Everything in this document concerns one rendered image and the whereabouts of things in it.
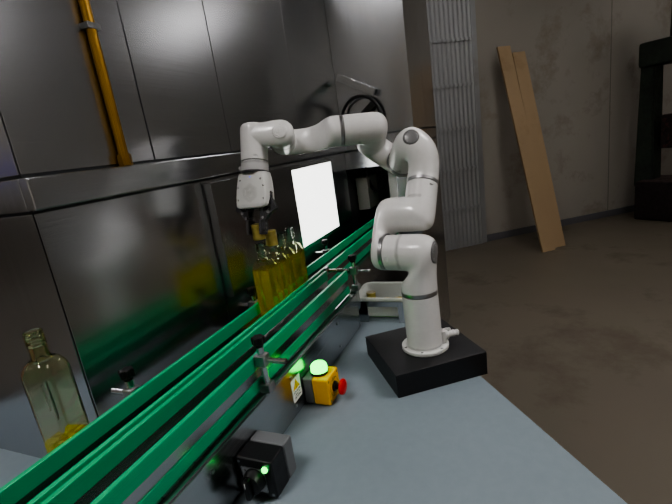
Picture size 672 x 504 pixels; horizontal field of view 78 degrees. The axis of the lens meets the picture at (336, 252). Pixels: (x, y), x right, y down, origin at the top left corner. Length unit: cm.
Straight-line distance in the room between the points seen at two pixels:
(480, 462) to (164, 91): 111
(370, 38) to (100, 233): 162
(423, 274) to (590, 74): 525
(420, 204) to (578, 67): 505
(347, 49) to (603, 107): 446
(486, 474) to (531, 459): 10
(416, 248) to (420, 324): 20
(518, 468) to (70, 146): 106
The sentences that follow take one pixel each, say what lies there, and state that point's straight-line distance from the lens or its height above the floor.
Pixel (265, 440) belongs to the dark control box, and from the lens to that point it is 91.
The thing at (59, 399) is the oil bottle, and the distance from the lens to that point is 90.
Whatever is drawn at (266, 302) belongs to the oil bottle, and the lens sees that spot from 122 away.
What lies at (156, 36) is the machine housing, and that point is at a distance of 126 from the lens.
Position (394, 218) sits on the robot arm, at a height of 117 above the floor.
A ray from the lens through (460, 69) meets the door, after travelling 509.
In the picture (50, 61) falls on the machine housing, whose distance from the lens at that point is 104.
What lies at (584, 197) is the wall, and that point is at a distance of 618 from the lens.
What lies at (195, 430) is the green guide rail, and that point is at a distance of 83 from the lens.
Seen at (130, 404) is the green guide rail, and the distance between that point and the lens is 94.
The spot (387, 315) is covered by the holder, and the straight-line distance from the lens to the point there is 149.
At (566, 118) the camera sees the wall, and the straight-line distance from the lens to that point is 591.
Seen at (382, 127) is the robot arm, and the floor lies 140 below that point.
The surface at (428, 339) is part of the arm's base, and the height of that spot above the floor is 86.
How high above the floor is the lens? 137
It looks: 14 degrees down
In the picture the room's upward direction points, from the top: 8 degrees counter-clockwise
